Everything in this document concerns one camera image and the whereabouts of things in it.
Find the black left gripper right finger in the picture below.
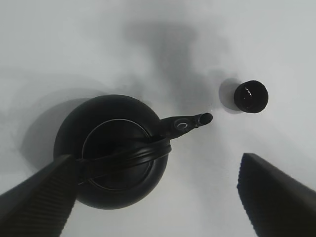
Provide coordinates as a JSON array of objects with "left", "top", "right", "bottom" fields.
[{"left": 237, "top": 153, "right": 316, "bottom": 237}]

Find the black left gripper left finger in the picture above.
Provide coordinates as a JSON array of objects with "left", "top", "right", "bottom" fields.
[{"left": 0, "top": 155, "right": 77, "bottom": 237}]

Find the black round teapot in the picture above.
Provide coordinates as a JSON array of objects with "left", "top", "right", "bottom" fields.
[{"left": 53, "top": 95, "right": 213, "bottom": 209}]

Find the small black teacup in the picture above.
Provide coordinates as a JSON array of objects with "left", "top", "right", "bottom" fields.
[{"left": 234, "top": 80, "right": 269, "bottom": 114}]

